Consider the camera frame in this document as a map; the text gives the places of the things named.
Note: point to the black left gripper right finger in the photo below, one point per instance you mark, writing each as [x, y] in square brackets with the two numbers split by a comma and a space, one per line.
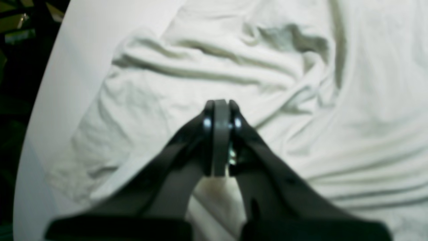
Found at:
[279, 205]

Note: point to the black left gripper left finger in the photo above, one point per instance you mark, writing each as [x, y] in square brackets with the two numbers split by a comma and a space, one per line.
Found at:
[152, 206]

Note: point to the beige t-shirt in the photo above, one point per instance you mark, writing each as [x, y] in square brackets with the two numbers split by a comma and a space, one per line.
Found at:
[336, 88]

